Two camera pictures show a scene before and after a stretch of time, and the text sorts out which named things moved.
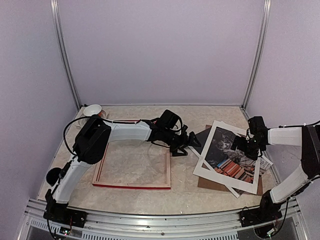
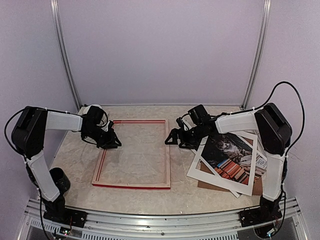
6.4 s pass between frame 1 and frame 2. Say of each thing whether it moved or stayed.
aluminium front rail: stayed
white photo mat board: moved
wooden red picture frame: stayed
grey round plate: moved
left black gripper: moved
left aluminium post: stayed
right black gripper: moved
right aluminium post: stayed
